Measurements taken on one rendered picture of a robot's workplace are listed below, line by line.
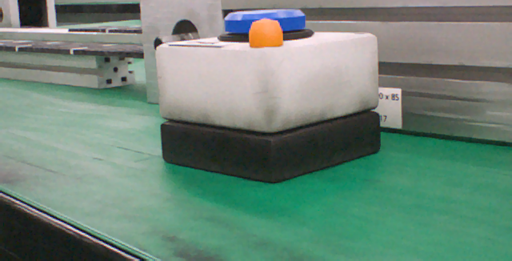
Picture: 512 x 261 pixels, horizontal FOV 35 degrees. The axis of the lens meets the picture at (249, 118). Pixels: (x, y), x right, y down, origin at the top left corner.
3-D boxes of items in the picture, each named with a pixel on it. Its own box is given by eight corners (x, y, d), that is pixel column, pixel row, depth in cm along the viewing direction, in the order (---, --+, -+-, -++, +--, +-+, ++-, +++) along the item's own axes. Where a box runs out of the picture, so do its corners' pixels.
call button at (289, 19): (209, 53, 40) (206, 13, 40) (266, 46, 43) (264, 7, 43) (266, 56, 37) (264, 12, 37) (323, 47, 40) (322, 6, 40)
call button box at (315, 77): (160, 162, 41) (151, 38, 40) (290, 130, 48) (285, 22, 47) (273, 185, 36) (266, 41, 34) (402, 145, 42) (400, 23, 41)
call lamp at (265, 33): (242, 46, 36) (241, 19, 36) (266, 43, 37) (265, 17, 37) (266, 47, 35) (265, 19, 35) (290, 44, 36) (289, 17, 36)
